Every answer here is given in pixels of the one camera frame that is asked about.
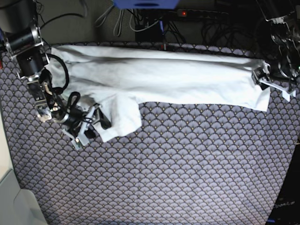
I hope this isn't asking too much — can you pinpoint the white T-shirt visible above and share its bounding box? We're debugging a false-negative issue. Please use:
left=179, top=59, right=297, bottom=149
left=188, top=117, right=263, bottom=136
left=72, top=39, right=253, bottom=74
left=51, top=45, right=270, bottom=142

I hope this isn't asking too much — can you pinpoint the grey plastic bin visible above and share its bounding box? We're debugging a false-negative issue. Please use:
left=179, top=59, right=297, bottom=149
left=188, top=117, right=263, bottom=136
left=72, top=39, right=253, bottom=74
left=0, top=170, right=47, bottom=225

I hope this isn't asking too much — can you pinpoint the black box under table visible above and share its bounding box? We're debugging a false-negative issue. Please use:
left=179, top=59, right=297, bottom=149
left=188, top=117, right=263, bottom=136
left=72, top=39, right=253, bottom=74
left=135, top=24, right=163, bottom=42

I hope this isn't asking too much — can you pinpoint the black power strip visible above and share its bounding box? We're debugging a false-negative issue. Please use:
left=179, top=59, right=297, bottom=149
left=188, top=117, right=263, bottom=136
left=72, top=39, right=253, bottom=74
left=177, top=9, right=229, bottom=18

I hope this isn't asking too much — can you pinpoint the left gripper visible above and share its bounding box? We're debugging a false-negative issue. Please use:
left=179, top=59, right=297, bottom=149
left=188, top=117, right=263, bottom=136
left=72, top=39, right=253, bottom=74
left=252, top=61, right=300, bottom=90

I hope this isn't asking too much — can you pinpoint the patterned blue table cloth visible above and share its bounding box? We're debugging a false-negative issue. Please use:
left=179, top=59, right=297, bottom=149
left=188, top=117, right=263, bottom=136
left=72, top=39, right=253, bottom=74
left=0, top=53, right=300, bottom=225

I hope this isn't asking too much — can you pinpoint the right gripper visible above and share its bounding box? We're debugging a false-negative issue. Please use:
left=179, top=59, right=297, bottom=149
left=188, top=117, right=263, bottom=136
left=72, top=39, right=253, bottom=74
left=56, top=109, right=112, bottom=139

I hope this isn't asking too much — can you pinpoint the white cable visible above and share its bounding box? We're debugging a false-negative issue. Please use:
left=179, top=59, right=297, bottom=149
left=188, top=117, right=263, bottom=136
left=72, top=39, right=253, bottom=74
left=113, top=9, right=125, bottom=37

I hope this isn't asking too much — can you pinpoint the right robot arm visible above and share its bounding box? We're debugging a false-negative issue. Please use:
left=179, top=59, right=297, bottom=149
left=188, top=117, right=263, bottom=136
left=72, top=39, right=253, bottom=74
left=0, top=0, right=111, bottom=139

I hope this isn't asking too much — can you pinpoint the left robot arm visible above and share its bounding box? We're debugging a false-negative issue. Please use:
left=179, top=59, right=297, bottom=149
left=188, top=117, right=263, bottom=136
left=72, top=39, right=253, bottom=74
left=256, top=0, right=300, bottom=91

